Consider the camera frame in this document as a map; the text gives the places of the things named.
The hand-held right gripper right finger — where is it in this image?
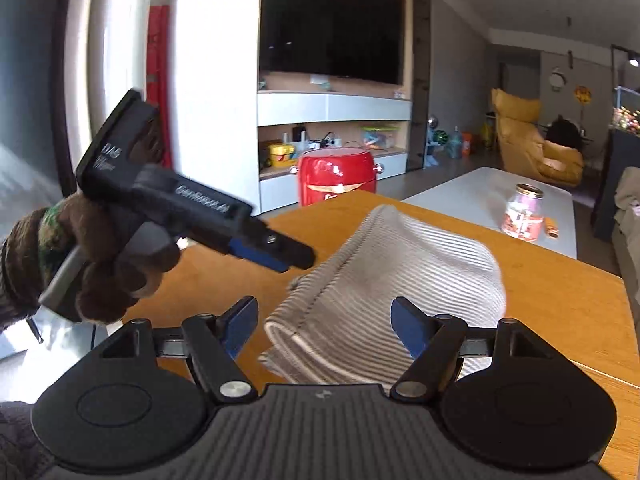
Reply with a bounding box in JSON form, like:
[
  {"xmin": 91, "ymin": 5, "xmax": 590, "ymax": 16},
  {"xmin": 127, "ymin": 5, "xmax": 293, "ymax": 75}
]
[{"xmin": 390, "ymin": 296, "xmax": 538, "ymax": 402}]

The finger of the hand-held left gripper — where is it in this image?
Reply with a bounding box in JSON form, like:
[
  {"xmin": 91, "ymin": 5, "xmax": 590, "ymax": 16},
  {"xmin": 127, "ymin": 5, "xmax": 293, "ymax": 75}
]
[{"xmin": 227, "ymin": 227, "xmax": 317, "ymax": 274}]

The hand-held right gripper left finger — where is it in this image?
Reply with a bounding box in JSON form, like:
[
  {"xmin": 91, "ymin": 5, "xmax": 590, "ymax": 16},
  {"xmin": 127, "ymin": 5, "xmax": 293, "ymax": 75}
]
[{"xmin": 102, "ymin": 296, "xmax": 260, "ymax": 403}]

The striped shirt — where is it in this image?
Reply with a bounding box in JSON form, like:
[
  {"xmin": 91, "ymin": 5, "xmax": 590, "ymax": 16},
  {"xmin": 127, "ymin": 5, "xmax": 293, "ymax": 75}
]
[{"xmin": 257, "ymin": 205, "xmax": 507, "ymax": 387}]

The person's left forearm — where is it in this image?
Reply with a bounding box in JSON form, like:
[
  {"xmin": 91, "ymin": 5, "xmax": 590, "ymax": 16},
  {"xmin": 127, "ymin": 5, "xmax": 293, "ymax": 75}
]
[{"xmin": 0, "ymin": 207, "xmax": 68, "ymax": 333}]

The person's left hand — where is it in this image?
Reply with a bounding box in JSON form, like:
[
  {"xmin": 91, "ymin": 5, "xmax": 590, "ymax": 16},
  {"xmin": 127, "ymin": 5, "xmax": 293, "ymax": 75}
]
[{"xmin": 39, "ymin": 192, "xmax": 182, "ymax": 324}]

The red round box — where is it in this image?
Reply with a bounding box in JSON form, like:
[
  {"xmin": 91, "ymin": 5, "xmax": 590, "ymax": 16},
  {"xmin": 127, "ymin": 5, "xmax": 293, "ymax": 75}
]
[{"xmin": 297, "ymin": 149, "xmax": 377, "ymax": 209}]

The yellow toy box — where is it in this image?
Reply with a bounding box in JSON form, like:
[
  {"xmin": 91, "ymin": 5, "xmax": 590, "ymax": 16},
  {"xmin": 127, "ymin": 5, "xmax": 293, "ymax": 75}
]
[{"xmin": 268, "ymin": 143, "xmax": 297, "ymax": 169}]

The red hanging scroll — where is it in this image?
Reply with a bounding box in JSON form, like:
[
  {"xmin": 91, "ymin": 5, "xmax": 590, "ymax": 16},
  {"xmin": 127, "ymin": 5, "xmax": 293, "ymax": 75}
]
[{"xmin": 146, "ymin": 4, "xmax": 174, "ymax": 171}]

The white marble coffee table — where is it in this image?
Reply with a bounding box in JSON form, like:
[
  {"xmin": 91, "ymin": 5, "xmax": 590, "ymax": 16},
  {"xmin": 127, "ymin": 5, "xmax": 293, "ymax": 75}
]
[{"xmin": 402, "ymin": 166, "xmax": 579, "ymax": 261}]

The green lidded container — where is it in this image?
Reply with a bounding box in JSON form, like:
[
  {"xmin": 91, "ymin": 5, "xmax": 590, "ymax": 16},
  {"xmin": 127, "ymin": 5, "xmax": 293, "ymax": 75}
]
[{"xmin": 360, "ymin": 124, "xmax": 402, "ymax": 151}]

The white TV cabinet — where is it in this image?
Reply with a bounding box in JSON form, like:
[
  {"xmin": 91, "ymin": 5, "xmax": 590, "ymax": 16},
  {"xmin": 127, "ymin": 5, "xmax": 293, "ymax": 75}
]
[{"xmin": 256, "ymin": 87, "xmax": 414, "ymax": 213}]

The clear snack jar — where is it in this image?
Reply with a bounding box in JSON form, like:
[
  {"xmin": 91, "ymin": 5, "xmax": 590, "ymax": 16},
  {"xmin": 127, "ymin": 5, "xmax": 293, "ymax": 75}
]
[{"xmin": 501, "ymin": 183, "xmax": 546, "ymax": 242}]

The yellow armchair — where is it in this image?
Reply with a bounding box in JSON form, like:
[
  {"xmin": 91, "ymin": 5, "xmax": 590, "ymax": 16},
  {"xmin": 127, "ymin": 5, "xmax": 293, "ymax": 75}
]
[{"xmin": 491, "ymin": 88, "xmax": 585, "ymax": 187}]

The grey sofa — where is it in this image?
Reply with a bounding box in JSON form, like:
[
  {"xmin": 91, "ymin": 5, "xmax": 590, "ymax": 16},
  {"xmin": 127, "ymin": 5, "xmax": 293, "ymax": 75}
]
[{"xmin": 611, "ymin": 165, "xmax": 640, "ymax": 321}]

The black television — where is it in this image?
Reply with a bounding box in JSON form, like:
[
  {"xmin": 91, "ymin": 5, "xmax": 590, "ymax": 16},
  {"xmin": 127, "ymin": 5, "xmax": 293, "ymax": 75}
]
[{"xmin": 258, "ymin": 0, "xmax": 406, "ymax": 87}]

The black bag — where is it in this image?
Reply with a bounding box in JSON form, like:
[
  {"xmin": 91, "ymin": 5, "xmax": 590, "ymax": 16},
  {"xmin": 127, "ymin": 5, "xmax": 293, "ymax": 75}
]
[{"xmin": 546, "ymin": 116, "xmax": 583, "ymax": 147}]

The fish tank on dark stand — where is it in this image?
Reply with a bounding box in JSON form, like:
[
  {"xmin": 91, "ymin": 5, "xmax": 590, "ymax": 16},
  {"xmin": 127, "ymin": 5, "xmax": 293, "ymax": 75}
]
[{"xmin": 591, "ymin": 85, "xmax": 640, "ymax": 243}]

